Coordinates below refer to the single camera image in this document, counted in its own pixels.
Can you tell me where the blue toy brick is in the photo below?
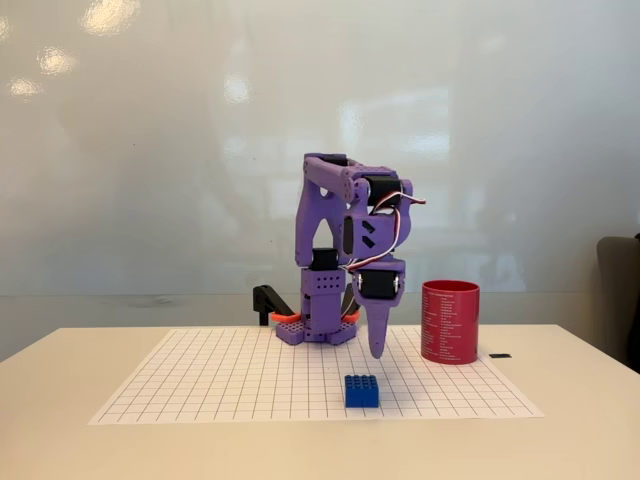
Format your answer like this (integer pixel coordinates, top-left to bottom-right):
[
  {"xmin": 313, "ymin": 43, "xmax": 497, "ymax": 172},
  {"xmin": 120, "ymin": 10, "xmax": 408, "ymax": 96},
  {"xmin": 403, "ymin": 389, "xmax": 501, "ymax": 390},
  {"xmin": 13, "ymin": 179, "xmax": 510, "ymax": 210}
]
[{"xmin": 344, "ymin": 373, "xmax": 381, "ymax": 409}]

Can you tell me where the red cup with white print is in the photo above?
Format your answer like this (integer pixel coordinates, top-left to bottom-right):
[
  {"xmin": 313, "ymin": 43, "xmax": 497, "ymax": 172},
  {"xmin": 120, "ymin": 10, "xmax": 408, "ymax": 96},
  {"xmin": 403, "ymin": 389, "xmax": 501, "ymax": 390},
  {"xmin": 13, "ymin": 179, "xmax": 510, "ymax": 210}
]
[{"xmin": 420, "ymin": 279, "xmax": 482, "ymax": 367}]

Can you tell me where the black orange table clamp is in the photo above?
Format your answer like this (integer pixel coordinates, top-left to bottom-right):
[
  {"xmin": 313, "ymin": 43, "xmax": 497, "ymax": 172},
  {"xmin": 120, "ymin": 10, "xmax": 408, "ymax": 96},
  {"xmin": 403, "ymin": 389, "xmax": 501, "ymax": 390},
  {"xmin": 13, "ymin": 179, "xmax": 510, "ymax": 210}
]
[
  {"xmin": 339, "ymin": 284, "xmax": 363, "ymax": 324},
  {"xmin": 252, "ymin": 283, "xmax": 303, "ymax": 327}
]

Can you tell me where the white grid paper sheet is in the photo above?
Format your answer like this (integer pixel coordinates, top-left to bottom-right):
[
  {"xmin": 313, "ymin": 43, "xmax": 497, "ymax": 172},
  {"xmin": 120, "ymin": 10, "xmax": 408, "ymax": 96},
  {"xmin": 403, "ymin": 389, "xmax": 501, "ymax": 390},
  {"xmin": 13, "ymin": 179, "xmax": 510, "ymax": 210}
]
[{"xmin": 87, "ymin": 327, "xmax": 546, "ymax": 427}]

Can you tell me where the dark chair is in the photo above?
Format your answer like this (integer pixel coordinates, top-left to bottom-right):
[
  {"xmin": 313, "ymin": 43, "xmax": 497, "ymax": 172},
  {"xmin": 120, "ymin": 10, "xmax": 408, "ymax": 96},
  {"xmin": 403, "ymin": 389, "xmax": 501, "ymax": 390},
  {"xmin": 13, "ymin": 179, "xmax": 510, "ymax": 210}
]
[{"xmin": 596, "ymin": 233, "xmax": 640, "ymax": 376}]

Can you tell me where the red white black servo cable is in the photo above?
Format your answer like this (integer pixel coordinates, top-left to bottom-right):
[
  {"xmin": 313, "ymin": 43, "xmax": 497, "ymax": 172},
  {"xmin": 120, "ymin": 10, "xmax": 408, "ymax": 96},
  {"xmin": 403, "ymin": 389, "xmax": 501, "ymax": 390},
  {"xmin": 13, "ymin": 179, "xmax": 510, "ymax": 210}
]
[{"xmin": 343, "ymin": 192, "xmax": 429, "ymax": 274}]

